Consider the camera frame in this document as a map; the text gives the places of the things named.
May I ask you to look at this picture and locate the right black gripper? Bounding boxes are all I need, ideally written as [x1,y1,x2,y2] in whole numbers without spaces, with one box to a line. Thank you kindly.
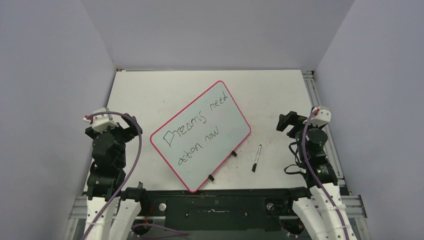
[276,110,323,160]

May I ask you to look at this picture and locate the black whiteboard marker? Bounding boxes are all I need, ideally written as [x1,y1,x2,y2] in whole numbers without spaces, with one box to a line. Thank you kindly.
[253,144,262,165]

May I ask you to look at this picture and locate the pink-framed whiteboard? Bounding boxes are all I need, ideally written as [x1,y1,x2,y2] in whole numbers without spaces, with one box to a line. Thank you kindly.
[150,80,251,193]

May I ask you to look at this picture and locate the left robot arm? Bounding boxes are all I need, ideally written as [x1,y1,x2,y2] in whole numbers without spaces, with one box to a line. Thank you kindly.
[82,108,149,240]

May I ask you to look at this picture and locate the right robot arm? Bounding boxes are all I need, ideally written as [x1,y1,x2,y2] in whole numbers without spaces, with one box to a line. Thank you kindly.
[276,107,357,240]

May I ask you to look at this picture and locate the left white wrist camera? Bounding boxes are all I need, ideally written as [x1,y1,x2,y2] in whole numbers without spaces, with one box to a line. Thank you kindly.
[83,114,119,133]

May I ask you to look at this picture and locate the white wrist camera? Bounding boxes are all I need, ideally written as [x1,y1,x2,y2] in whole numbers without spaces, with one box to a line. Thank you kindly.
[308,105,332,128]
[83,114,119,133]

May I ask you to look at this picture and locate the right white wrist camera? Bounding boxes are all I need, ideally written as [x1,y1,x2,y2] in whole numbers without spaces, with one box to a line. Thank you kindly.
[308,105,332,128]

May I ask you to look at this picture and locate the aluminium rail right side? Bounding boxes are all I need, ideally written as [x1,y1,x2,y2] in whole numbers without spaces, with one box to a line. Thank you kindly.
[301,70,346,186]

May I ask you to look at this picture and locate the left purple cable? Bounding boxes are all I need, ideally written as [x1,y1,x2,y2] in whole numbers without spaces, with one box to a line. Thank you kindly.
[80,111,144,240]

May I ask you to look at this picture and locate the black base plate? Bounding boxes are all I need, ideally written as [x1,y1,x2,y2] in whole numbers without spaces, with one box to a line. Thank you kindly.
[136,187,312,232]

